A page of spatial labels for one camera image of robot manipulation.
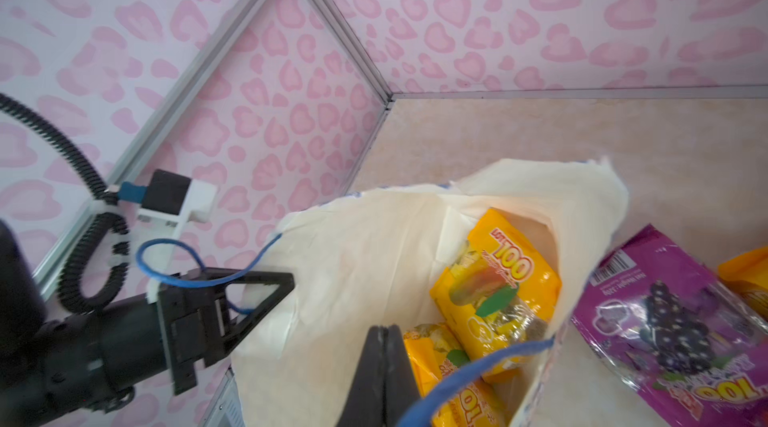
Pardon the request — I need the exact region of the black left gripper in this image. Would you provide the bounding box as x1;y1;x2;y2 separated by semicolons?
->
157;271;296;395

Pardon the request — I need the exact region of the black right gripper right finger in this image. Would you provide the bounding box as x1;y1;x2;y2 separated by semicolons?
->
383;325;421;426

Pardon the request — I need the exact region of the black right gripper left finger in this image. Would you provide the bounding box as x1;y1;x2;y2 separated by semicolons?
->
337;326;389;427

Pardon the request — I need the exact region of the yellow mango candy bag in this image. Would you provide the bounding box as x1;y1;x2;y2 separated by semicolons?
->
430;208;562;361
403;322;509;427

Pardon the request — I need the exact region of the blue checkered paper bag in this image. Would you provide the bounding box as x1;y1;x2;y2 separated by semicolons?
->
231;159;629;426

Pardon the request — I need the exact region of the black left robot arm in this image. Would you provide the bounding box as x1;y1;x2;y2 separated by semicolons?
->
1;226;295;426

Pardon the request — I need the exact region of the purple grape candy bag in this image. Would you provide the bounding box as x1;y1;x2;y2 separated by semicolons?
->
572;225;767;426

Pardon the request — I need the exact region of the yellow orange candy bag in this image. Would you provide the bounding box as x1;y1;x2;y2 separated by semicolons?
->
717;247;768;319

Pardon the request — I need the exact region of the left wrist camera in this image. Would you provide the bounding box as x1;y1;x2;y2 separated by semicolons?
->
117;169;220;302

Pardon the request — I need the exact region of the black corrugated left cable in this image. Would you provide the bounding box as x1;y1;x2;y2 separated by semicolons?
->
0;92;131;315

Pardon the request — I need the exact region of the aluminium corner frame post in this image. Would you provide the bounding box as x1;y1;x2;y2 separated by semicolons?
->
310;0;393;105

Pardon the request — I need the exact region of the diagonal aluminium frame bar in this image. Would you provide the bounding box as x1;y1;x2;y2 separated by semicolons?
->
32;0;295;290

